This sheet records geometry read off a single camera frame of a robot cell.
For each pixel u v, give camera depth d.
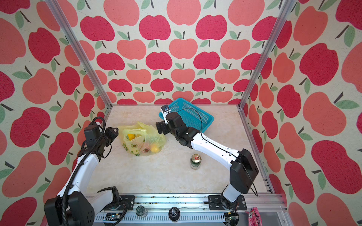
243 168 0.42
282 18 0.72
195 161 0.78
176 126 0.59
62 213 0.37
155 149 0.89
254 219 0.69
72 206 0.40
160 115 1.01
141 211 0.64
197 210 0.74
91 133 0.60
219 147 0.49
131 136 0.90
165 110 0.66
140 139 0.83
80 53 0.88
